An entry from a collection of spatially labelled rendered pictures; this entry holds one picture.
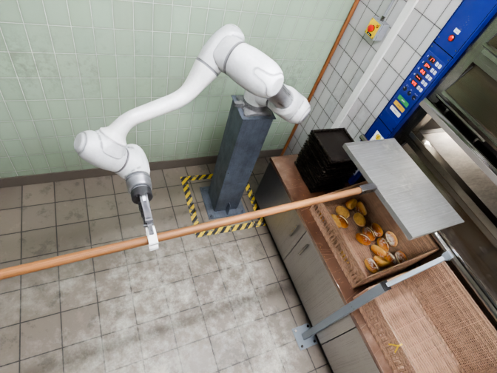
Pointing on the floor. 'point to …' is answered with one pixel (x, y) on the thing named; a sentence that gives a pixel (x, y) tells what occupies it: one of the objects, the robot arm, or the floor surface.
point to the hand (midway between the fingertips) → (151, 238)
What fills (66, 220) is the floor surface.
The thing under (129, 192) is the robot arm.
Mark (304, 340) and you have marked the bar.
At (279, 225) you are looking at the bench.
